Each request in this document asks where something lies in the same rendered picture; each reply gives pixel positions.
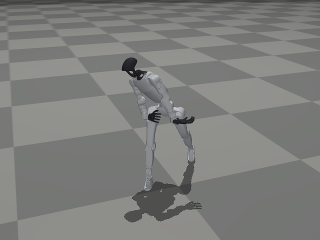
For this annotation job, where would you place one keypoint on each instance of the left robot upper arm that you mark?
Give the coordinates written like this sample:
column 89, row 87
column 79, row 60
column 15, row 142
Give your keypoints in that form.
column 155, row 81

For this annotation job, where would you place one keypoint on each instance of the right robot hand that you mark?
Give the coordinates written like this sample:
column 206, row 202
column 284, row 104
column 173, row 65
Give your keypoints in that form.
column 151, row 116

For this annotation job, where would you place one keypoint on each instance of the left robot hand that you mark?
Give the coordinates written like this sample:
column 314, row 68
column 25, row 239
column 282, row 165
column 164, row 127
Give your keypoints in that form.
column 183, row 121

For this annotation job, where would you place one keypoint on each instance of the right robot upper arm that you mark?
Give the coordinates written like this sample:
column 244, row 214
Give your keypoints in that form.
column 141, row 99

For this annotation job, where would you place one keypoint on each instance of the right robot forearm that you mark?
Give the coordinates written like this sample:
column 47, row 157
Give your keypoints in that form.
column 143, row 110

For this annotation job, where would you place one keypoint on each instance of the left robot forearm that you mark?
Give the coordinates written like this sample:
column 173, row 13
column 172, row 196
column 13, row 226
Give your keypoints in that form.
column 169, row 108

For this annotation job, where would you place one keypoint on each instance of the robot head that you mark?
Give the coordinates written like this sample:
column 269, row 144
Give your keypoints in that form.
column 129, row 65

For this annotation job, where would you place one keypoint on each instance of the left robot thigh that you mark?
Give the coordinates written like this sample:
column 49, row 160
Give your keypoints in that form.
column 182, row 128

